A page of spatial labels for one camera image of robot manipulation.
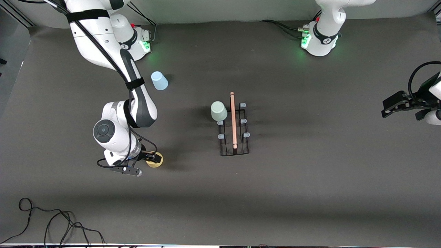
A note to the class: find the yellow plastic cup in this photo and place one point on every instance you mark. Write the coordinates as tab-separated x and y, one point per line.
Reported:
155	165

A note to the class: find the grey table mat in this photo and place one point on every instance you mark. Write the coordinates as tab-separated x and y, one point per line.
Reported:
310	189

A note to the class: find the light blue plastic cup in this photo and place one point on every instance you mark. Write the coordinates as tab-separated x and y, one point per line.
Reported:
160	82

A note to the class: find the black frame rail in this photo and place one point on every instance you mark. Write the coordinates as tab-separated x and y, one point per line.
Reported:
26	20
437	13

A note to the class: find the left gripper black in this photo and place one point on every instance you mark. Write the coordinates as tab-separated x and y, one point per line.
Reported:
417	101

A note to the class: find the pale green plastic cup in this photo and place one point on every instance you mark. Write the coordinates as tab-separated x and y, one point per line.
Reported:
219	112

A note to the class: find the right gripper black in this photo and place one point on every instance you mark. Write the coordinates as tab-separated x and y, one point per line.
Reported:
146	156

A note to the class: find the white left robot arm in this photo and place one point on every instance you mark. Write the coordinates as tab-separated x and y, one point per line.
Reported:
327	20

